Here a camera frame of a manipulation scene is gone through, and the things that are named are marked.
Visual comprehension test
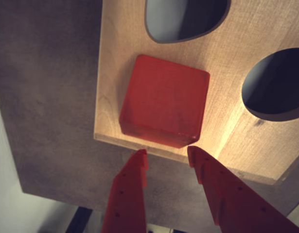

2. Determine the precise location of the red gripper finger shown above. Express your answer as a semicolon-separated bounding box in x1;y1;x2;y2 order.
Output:
101;148;149;233
187;145;299;233

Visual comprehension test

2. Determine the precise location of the black vertical post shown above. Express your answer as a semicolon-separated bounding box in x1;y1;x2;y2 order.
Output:
65;205;94;233

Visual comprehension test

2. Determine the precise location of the wooden shape sorter box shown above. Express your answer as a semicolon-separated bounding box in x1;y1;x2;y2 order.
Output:
93;0;299;186

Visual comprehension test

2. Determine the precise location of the red cube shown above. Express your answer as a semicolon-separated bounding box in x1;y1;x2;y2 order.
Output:
118;54;211;150

